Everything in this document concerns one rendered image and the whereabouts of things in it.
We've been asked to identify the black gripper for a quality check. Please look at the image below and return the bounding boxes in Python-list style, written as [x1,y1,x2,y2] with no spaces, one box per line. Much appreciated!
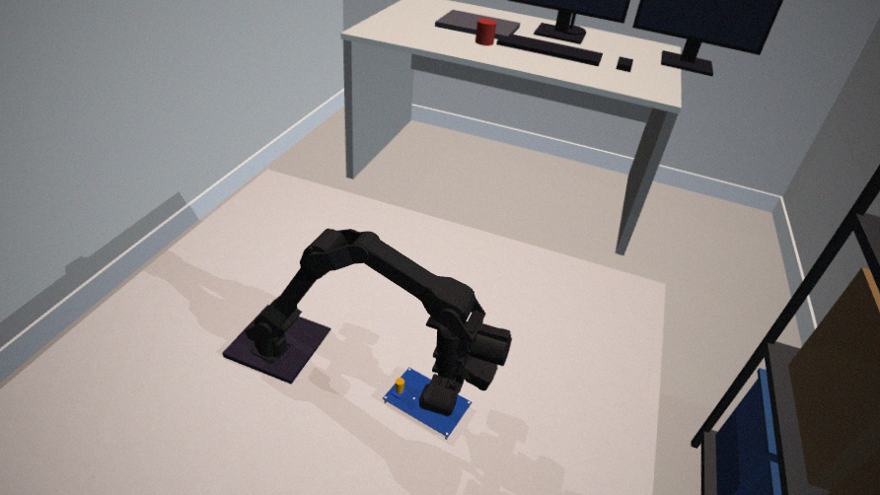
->
[419,343,470,417]

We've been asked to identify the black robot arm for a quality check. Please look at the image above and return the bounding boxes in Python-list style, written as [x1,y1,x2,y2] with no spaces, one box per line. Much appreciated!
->
[245,228,512,390]

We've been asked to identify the blue circuit board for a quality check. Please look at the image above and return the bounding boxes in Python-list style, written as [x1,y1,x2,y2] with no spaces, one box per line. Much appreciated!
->
[382,367,472,440]

